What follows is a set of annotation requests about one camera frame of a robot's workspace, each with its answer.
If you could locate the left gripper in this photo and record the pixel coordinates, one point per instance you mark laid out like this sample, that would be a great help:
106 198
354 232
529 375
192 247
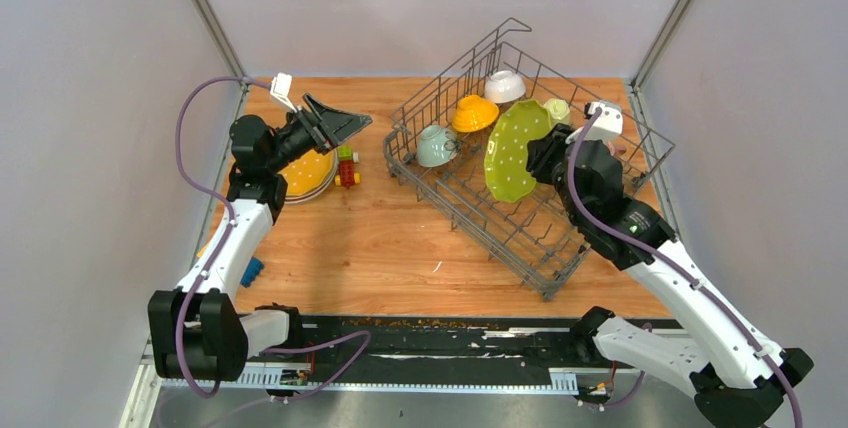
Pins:
330 128

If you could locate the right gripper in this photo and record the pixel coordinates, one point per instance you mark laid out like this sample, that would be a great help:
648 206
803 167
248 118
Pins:
542 151

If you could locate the pale yellow mug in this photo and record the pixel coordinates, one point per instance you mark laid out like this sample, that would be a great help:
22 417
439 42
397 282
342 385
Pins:
558 111

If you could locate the green polka dot plate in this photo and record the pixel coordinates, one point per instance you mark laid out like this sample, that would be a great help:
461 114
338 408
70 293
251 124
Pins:
506 153

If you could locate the white bowl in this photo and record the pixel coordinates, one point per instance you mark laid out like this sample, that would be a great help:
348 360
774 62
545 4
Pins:
503 87

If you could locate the yellow bowl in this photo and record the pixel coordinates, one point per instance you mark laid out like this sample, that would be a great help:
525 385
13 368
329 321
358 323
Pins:
474 113

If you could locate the pale green bowl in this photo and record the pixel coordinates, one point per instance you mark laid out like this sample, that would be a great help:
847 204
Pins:
437 145

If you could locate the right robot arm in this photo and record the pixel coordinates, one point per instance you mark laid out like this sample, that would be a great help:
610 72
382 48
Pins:
736 375

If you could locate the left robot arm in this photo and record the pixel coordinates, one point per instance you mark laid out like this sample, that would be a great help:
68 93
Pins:
196 332

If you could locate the red green toy bricks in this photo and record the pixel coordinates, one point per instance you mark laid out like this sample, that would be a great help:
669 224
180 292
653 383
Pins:
346 175

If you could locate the yellow polka dot plate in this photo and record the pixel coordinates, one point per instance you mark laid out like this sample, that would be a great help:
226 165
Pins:
309 175

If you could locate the blue toy brick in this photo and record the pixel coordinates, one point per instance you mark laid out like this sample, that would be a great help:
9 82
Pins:
252 271

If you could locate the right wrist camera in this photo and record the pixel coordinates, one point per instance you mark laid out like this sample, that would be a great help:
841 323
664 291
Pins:
607 127

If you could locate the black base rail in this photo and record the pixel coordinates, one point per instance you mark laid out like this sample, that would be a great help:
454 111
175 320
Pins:
446 351

